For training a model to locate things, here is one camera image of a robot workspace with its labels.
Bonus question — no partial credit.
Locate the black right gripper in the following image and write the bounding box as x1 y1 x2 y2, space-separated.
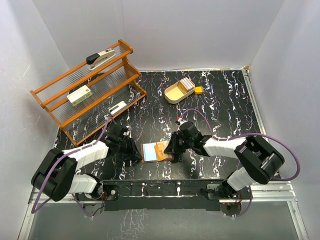
164 131 194 154

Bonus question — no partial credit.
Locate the yellow tape measure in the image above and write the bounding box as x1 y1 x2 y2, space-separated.
194 86 203 95

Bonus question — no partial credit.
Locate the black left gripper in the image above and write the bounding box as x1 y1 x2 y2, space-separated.
117 136 143 161

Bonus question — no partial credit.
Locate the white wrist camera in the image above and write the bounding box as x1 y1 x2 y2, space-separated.
175 116 186 126
123 125 132 138

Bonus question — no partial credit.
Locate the brown leather card holder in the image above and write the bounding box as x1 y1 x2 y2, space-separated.
141 142 159 163

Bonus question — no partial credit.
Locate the small white stapler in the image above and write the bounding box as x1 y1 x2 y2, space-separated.
109 101 127 116

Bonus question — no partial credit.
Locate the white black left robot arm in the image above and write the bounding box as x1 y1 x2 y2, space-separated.
31 124 142 202

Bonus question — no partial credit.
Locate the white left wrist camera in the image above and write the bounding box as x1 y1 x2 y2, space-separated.
123 125 132 138

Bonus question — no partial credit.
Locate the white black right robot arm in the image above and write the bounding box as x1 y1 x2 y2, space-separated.
164 121 285 199

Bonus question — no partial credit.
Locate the orange credit card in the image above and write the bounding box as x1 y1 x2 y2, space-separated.
154 141 173 162

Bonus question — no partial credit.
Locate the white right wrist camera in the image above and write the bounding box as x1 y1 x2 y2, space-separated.
175 116 186 126

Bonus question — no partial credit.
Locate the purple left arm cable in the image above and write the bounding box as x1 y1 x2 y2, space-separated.
30 117 118 214

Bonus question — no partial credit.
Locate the beige oval tray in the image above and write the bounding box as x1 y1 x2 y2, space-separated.
164 80 195 104

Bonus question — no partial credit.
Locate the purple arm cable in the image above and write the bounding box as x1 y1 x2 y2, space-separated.
30 117 118 214
176 108 301 181

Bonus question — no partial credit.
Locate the orange wooden shelf rack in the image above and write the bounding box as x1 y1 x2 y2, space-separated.
30 39 147 147

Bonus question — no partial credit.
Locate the black white stapler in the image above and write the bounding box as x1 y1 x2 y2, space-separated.
86 48 116 71

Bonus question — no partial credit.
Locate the white red staples box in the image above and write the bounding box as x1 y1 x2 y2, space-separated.
67 85 92 107

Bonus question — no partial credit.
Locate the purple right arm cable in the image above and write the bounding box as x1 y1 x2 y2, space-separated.
176 108 301 181

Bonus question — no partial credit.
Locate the stack of credit cards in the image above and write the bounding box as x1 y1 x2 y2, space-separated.
180 77 195 92

